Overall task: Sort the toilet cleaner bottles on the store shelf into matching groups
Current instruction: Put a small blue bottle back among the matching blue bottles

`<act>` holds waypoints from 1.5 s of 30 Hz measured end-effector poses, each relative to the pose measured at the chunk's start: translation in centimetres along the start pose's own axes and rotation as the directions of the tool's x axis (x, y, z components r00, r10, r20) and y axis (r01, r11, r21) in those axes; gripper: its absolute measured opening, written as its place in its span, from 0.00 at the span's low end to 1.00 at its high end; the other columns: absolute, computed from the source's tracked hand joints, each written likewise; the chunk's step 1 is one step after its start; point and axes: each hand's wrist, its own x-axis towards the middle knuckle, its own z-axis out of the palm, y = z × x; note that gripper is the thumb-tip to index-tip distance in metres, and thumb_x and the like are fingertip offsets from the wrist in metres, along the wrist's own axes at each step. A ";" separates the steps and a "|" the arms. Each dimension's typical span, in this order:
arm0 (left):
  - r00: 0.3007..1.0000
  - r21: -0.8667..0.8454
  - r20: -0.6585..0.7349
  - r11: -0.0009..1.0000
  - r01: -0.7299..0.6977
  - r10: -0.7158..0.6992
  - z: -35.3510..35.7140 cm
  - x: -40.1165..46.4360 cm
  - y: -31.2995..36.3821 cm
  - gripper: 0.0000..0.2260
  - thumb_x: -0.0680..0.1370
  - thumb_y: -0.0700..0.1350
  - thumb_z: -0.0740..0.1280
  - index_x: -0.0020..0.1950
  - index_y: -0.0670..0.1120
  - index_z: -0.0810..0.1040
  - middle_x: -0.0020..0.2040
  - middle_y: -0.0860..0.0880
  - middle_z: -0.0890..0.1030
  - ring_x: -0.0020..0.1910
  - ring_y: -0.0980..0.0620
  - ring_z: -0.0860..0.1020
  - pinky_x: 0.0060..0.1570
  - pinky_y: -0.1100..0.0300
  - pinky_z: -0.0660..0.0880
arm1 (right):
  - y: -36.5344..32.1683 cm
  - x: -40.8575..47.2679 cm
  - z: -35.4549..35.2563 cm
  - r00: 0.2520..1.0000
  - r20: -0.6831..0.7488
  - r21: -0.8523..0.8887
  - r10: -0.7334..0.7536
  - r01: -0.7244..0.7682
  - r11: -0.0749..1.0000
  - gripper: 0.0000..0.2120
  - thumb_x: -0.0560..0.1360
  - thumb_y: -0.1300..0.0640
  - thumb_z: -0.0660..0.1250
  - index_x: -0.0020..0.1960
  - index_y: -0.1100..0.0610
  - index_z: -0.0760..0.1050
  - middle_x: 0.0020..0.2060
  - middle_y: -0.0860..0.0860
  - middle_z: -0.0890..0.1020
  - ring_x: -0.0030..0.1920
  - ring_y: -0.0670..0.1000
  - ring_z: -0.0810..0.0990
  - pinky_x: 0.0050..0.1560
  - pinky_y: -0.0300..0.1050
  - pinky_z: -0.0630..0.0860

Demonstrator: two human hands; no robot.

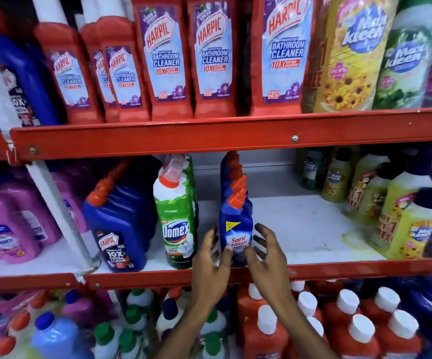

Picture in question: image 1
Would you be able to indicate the person's right hand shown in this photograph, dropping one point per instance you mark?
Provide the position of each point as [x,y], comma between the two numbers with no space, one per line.
[272,274]

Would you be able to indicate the person's left hand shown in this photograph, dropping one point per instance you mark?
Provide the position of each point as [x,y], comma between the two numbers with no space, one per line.
[208,274]

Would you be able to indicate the person's right thumb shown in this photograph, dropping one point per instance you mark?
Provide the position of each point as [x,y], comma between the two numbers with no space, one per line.
[251,257]

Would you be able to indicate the person's left thumb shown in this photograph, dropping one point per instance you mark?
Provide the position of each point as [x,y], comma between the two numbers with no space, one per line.
[226,260]

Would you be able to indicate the person's left forearm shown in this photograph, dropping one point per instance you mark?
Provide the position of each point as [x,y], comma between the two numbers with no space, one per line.
[186,329]

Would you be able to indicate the person's right forearm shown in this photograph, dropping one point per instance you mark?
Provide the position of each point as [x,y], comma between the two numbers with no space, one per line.
[300,329]

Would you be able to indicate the white shelf board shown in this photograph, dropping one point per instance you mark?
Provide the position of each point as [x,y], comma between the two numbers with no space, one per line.
[302,224]

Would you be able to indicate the green and white cleaner bottle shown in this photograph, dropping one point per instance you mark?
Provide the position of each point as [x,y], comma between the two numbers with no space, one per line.
[188,168]
[173,220]

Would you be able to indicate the small dark green bottle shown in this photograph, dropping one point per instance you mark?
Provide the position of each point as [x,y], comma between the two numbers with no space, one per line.
[311,171]

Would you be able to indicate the row of dark blue bottles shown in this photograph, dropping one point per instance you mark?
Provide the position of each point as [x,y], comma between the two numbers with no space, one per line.
[120,228]

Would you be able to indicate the group of green-capped white bottles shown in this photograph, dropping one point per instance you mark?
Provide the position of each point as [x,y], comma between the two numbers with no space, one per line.
[133,325]

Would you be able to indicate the group of red white-capped bottles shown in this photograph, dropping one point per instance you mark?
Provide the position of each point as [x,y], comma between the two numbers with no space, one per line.
[350,325]

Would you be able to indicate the purple blue-capped bottle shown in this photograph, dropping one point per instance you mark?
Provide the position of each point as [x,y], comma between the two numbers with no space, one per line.
[77,306]

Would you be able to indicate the group of yellow cleaner bottles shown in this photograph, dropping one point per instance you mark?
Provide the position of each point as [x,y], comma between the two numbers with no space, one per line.
[406,220]

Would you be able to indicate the light blue blue-capped bottle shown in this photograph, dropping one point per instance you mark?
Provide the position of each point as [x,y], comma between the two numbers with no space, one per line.
[57,338]

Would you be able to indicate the row of red cleaner bottles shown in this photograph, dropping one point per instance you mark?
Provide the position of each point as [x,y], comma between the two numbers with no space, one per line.
[163,63]

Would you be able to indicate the orange-capped white bottle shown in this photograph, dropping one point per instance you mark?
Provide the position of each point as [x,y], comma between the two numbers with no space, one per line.
[4,349]
[21,325]

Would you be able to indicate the large yellow flower-print bottle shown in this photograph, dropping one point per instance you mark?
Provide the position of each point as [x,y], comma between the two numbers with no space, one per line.
[350,59]

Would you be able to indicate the dark blue black-label bottle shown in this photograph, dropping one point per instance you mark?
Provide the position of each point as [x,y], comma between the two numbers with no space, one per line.
[29,89]

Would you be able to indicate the long red shelf rail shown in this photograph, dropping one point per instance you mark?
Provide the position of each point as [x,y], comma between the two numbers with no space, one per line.
[219,134]
[332,271]

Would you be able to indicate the white shelf upright post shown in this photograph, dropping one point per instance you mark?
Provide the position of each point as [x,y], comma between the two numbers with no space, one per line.
[51,194]

